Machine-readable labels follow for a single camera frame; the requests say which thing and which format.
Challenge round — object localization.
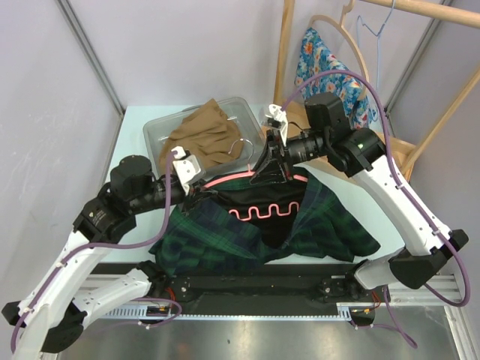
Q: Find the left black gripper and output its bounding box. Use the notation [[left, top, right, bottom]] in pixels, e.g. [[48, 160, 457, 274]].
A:
[[130, 178, 218, 215]]

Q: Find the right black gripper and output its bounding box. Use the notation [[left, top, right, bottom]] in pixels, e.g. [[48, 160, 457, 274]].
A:
[[249, 127, 329, 185]]

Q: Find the pink plastic hanger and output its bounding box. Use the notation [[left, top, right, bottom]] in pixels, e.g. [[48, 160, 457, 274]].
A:
[[203, 138, 300, 222]]

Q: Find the green plaid garment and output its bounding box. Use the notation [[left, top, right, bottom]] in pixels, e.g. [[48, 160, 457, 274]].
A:
[[149, 167, 381, 275]]

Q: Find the tan garment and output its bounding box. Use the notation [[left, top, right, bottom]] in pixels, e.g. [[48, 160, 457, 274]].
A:
[[158, 99, 244, 173]]

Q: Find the blue floral skirt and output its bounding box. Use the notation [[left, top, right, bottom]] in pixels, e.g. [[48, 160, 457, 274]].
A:
[[294, 27, 379, 128]]

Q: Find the beige wooden hanger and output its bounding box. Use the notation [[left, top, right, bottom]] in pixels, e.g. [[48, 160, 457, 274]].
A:
[[306, 0, 371, 102]]

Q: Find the blue wire hanger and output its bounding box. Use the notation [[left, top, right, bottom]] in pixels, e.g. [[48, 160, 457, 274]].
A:
[[355, 0, 396, 94]]

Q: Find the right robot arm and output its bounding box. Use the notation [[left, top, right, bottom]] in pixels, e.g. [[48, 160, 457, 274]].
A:
[[254, 127, 469, 301]]

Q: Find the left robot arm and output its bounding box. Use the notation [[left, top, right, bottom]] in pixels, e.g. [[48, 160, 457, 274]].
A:
[[2, 148, 202, 359]]

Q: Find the wooden clothes rack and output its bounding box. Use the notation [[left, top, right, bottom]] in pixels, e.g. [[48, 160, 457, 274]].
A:
[[273, 1, 479, 180]]

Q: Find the clear plastic tray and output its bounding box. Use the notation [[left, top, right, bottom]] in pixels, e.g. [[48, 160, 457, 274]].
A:
[[142, 97, 265, 176]]

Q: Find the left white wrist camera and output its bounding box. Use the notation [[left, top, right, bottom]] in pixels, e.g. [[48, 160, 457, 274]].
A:
[[171, 146, 206, 195]]

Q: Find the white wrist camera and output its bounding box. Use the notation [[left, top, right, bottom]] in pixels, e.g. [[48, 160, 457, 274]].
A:
[[259, 103, 288, 146], [171, 146, 206, 195]]

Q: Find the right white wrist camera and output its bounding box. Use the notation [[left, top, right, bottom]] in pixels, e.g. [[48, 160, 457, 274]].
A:
[[259, 103, 288, 146]]

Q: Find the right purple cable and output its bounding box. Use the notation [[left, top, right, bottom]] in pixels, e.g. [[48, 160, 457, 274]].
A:
[[279, 69, 472, 348]]

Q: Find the purple cable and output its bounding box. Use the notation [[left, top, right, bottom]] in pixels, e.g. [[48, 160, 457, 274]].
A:
[[279, 69, 472, 348], [9, 148, 183, 353]]

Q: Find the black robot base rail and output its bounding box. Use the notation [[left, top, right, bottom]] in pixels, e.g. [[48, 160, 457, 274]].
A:
[[147, 264, 388, 325]]

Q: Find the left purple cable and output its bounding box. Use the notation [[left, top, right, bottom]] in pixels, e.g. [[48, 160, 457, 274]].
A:
[[9, 148, 183, 353]]

